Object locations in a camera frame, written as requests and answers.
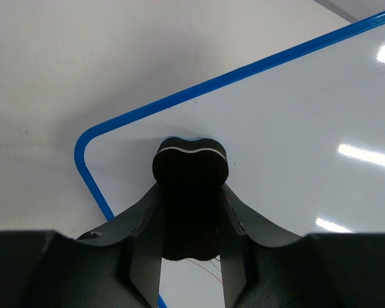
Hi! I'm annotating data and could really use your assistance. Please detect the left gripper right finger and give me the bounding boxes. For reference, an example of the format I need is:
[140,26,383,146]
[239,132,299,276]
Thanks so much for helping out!
[218,186,385,307]

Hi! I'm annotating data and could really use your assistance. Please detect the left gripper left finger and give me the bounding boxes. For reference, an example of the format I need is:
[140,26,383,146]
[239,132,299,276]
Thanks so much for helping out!
[0,185,164,307]

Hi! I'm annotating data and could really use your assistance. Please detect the blue framed whiteboard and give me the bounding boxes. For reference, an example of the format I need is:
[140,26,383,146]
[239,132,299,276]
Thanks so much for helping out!
[74,6,385,308]

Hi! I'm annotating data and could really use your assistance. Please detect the black felt eraser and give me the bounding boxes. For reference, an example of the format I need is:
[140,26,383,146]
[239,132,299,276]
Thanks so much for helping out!
[152,137,229,261]

